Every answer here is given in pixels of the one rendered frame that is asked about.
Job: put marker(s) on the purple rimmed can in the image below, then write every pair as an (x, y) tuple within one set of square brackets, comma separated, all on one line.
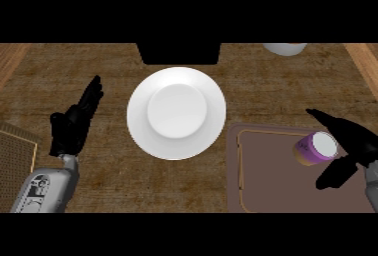
[(315, 148)]

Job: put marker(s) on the white oval plate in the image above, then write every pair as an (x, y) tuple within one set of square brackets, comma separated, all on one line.
[(176, 113)]

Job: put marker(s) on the black box appliance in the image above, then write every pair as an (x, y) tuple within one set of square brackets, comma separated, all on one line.
[(180, 53)]

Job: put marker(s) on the tan woven mat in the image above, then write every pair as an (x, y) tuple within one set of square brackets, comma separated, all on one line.
[(15, 166)]

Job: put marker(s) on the white round bowl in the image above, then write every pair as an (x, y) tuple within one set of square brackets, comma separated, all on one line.
[(284, 48)]

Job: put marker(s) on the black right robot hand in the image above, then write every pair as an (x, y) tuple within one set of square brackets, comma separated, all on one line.
[(350, 136)]

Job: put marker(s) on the brown tray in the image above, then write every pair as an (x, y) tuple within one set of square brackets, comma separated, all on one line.
[(281, 173)]

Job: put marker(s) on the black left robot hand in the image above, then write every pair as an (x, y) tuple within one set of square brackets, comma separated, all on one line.
[(73, 126)]

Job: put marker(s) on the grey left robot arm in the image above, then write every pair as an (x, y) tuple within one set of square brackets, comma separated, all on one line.
[(49, 190)]

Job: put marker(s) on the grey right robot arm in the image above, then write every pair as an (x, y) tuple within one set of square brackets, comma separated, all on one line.
[(372, 186)]

